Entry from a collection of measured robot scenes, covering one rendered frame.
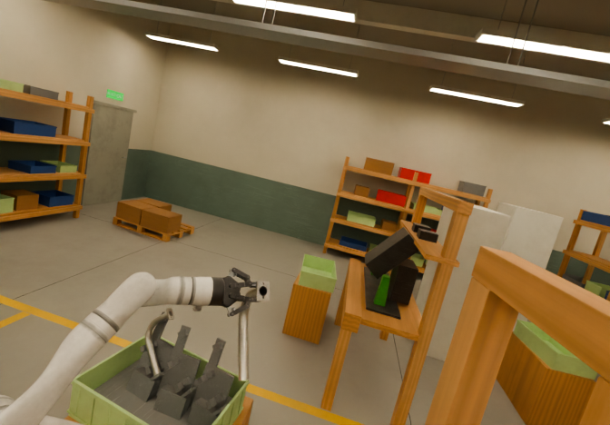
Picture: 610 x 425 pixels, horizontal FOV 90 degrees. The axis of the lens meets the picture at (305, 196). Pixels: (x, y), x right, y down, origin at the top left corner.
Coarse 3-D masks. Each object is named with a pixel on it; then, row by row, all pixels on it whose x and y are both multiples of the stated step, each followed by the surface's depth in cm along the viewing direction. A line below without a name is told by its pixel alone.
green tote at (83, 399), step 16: (144, 336) 161; (128, 352) 152; (192, 352) 157; (96, 368) 136; (112, 368) 145; (80, 384) 125; (96, 384) 138; (240, 384) 148; (80, 400) 126; (96, 400) 123; (240, 400) 143; (80, 416) 127; (96, 416) 123; (112, 416) 120; (128, 416) 117; (224, 416) 130
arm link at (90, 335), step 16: (96, 320) 65; (80, 336) 62; (96, 336) 64; (112, 336) 67; (64, 352) 60; (80, 352) 61; (96, 352) 65; (48, 368) 57; (64, 368) 59; (80, 368) 61; (48, 384) 56; (64, 384) 59; (16, 400) 53; (32, 400) 54; (48, 400) 56; (0, 416) 51; (16, 416) 52; (32, 416) 54
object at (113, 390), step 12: (120, 372) 149; (132, 372) 150; (108, 384) 141; (120, 384) 142; (108, 396) 135; (120, 396) 137; (132, 396) 138; (156, 396) 141; (192, 396) 145; (228, 396) 149; (132, 408) 132; (144, 408) 134; (144, 420) 128; (156, 420) 129; (168, 420) 130; (180, 420) 132
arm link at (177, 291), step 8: (160, 280) 79; (168, 280) 78; (176, 280) 77; (184, 280) 78; (160, 288) 78; (168, 288) 75; (176, 288) 76; (184, 288) 77; (152, 296) 77; (160, 296) 77; (168, 296) 75; (176, 296) 76; (184, 296) 77; (144, 304) 76; (152, 304) 77; (160, 304) 77; (176, 304) 77; (184, 304) 78
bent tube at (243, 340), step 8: (256, 288) 88; (264, 288) 90; (248, 296) 93; (256, 296) 87; (264, 296) 88; (240, 312) 96; (248, 312) 97; (240, 320) 95; (240, 328) 94; (240, 336) 93; (240, 344) 92; (248, 344) 93; (240, 352) 91; (248, 352) 92; (240, 360) 90; (248, 360) 91; (240, 368) 89; (248, 368) 90; (240, 376) 88; (248, 376) 89
